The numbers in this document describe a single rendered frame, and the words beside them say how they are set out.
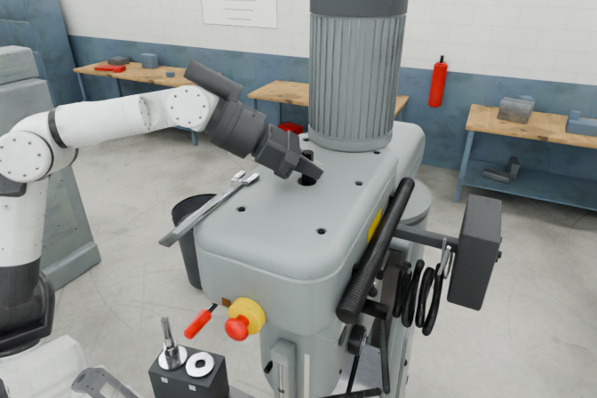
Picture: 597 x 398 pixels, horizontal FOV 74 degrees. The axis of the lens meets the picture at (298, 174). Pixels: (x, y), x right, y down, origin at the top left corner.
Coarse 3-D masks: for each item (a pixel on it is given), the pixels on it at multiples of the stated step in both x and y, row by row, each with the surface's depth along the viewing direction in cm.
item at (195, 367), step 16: (192, 352) 134; (208, 352) 134; (160, 368) 128; (176, 368) 127; (192, 368) 127; (208, 368) 127; (224, 368) 133; (160, 384) 129; (176, 384) 126; (192, 384) 124; (208, 384) 123; (224, 384) 135
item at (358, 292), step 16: (400, 192) 87; (400, 208) 83; (384, 224) 77; (384, 240) 72; (368, 256) 68; (384, 256) 71; (352, 272) 66; (368, 272) 65; (352, 288) 61; (368, 288) 63; (352, 304) 59; (352, 320) 58
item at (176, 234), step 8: (240, 176) 75; (256, 176) 75; (232, 184) 72; (240, 184) 72; (248, 184) 72; (224, 192) 69; (232, 192) 70; (216, 200) 67; (224, 200) 68; (200, 208) 65; (208, 208) 65; (192, 216) 63; (200, 216) 63; (184, 224) 61; (192, 224) 61; (176, 232) 59; (184, 232) 59; (160, 240) 57; (168, 240) 57; (176, 240) 58
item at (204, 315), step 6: (210, 306) 71; (216, 306) 72; (204, 312) 69; (210, 312) 70; (198, 318) 68; (204, 318) 69; (210, 318) 70; (192, 324) 67; (198, 324) 67; (204, 324) 68; (186, 330) 66; (192, 330) 66; (198, 330) 67; (186, 336) 66; (192, 336) 66
